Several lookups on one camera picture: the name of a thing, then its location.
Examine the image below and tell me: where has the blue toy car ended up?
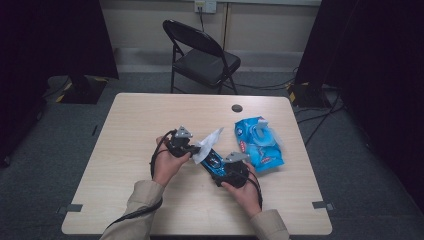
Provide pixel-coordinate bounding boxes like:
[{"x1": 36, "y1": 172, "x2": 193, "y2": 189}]
[{"x1": 199, "y1": 148, "x2": 232, "y2": 178}]

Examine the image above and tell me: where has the right hand-held gripper cable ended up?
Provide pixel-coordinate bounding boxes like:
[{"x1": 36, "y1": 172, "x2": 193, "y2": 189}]
[{"x1": 233, "y1": 167, "x2": 264, "y2": 211}]

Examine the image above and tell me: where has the hand-held gripper cable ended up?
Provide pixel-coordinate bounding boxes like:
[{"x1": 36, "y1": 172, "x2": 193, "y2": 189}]
[
  {"x1": 106, "y1": 128, "x2": 178, "y2": 232},
  {"x1": 233, "y1": 167, "x2": 264, "y2": 211}
]

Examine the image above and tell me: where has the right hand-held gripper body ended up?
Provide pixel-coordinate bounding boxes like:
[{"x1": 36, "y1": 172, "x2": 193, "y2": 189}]
[{"x1": 212, "y1": 151, "x2": 251, "y2": 189}]

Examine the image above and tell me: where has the grey tape strip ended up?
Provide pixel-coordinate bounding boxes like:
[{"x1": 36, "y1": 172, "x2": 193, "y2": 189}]
[
  {"x1": 312, "y1": 200, "x2": 335, "y2": 212},
  {"x1": 56, "y1": 203, "x2": 84, "y2": 215}
]

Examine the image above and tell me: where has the black socket cable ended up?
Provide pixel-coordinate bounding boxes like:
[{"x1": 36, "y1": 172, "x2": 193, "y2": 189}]
[{"x1": 198, "y1": 7, "x2": 206, "y2": 33}]

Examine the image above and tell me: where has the left hand-held gripper cable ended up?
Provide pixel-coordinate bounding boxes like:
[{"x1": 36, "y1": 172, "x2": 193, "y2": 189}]
[{"x1": 106, "y1": 128, "x2": 178, "y2": 232}]

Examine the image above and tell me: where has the white wet wipe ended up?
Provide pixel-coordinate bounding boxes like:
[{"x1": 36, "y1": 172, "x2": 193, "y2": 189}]
[{"x1": 192, "y1": 126, "x2": 225, "y2": 165}]

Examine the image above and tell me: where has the black stand base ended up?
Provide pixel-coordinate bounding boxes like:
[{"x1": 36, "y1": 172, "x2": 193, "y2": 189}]
[
  {"x1": 54, "y1": 74, "x2": 109, "y2": 105},
  {"x1": 287, "y1": 81, "x2": 334, "y2": 109}
]

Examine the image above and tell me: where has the thin wall conduit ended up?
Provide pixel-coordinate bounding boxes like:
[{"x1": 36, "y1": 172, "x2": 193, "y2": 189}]
[{"x1": 221, "y1": 2, "x2": 232, "y2": 51}]

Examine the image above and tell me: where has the black curtain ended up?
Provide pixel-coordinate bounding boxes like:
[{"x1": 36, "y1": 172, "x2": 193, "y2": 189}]
[
  {"x1": 0, "y1": 0, "x2": 119, "y2": 168},
  {"x1": 294, "y1": 0, "x2": 424, "y2": 214}
]

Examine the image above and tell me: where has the white wall socket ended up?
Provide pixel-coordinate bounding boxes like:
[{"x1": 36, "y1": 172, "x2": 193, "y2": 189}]
[{"x1": 194, "y1": 0, "x2": 218, "y2": 14}]

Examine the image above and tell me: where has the black floor cable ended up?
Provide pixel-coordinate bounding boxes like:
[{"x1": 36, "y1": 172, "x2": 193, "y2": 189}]
[{"x1": 229, "y1": 66, "x2": 346, "y2": 148}]

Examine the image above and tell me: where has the person's right hand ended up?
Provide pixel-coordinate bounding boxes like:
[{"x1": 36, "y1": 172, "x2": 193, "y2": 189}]
[{"x1": 221, "y1": 161, "x2": 263, "y2": 219}]

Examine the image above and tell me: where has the person's left hand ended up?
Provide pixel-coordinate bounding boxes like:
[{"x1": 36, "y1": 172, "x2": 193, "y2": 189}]
[{"x1": 151, "y1": 134, "x2": 193, "y2": 188}]

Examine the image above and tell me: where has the blue wet wipe packet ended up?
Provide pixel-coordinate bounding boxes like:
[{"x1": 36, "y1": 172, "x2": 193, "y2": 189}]
[{"x1": 234, "y1": 115, "x2": 286, "y2": 173}]

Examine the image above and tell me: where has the black folding chair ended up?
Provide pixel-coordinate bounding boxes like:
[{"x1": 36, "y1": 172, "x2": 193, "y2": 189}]
[{"x1": 162, "y1": 19, "x2": 242, "y2": 95}]

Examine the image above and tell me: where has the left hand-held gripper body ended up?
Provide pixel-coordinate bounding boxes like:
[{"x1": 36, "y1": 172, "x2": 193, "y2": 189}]
[{"x1": 166, "y1": 125, "x2": 194, "y2": 159}]

